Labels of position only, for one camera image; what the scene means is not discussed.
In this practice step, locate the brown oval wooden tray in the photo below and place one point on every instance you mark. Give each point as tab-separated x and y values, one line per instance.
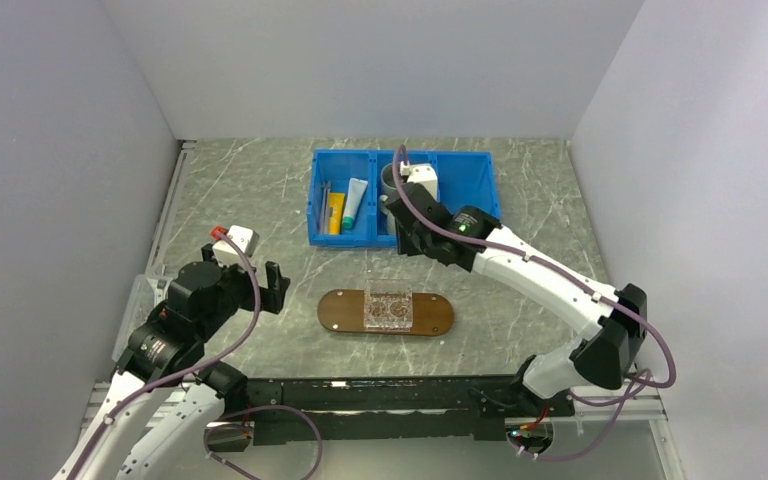
342	311

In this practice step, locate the blue left storage bin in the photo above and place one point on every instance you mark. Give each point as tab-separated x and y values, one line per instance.
338	167

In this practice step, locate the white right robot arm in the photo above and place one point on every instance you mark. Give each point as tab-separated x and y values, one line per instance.
606	336

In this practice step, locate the blue middle storage bin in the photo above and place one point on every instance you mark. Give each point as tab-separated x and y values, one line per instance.
386	228

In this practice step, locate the yellow orange tube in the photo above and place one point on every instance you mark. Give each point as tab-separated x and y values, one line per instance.
336	201

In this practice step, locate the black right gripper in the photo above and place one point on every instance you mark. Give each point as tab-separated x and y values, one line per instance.
405	245

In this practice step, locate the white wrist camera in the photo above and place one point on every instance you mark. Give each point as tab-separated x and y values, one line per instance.
230	242
422	174

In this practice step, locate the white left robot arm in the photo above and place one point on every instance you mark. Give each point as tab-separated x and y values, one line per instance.
163	386

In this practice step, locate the blue right storage bin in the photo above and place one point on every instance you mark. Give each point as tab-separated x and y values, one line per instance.
467	201

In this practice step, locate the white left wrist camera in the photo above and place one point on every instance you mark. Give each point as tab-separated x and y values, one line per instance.
230	242

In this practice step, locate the blue storage bin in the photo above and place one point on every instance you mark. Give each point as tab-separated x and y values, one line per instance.
386	228
338	167
467	201

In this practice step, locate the grey ceramic mug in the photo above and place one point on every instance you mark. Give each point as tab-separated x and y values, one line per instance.
386	181

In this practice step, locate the white toothpaste tube green cap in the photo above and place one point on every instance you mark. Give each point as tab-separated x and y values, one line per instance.
353	199

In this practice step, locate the grey toothbrush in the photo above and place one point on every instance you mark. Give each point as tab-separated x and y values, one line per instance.
324	215

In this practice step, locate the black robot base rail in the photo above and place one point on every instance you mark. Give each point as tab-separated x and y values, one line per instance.
482	407

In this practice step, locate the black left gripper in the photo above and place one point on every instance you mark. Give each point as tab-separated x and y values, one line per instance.
272	296

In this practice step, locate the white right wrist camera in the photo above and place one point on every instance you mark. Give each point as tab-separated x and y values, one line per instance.
422	174

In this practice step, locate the clear glass toothbrush holder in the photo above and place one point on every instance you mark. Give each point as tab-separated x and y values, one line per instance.
387	306

